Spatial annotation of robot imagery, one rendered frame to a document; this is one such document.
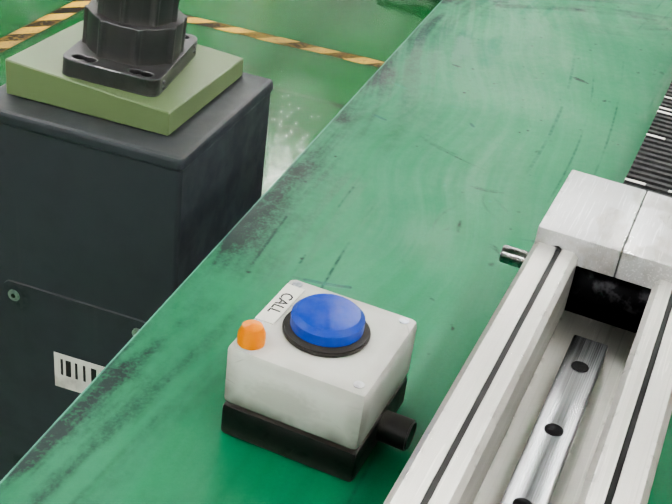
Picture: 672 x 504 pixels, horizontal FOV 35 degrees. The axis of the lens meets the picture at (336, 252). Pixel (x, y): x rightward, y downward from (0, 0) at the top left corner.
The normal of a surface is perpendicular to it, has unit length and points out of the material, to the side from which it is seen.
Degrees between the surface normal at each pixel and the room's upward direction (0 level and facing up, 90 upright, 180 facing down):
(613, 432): 0
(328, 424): 90
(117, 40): 89
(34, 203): 90
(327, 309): 3
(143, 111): 90
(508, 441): 0
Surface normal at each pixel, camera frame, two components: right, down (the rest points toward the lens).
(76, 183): -0.33, 0.46
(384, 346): 0.11, -0.85
